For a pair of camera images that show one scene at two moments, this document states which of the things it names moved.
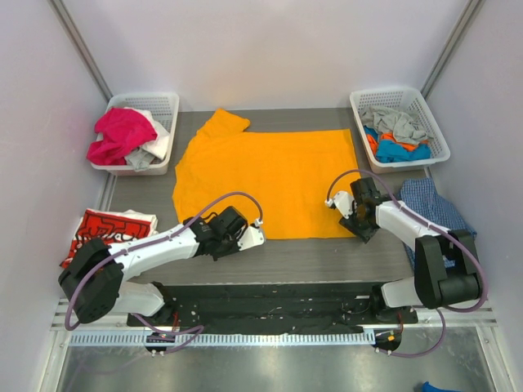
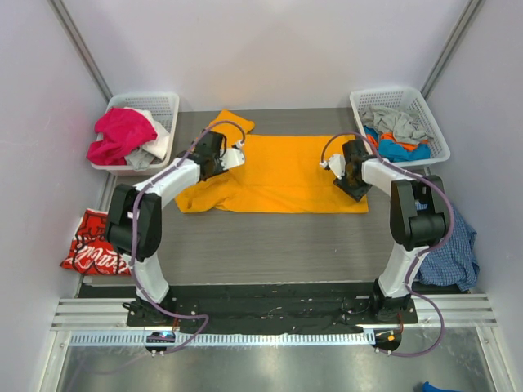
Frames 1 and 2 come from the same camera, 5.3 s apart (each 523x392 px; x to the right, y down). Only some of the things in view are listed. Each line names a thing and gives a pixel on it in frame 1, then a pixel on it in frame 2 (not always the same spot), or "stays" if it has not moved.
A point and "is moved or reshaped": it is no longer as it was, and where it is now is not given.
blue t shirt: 390,151 stays
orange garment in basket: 391,136 stays
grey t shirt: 404,127 stays
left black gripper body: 221,248 -> 216,140
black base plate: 273,309 stays
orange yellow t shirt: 289,172 is moved or reshaped
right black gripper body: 364,232 -> 353,186
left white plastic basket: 136,134 stays
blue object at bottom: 429,388 stays
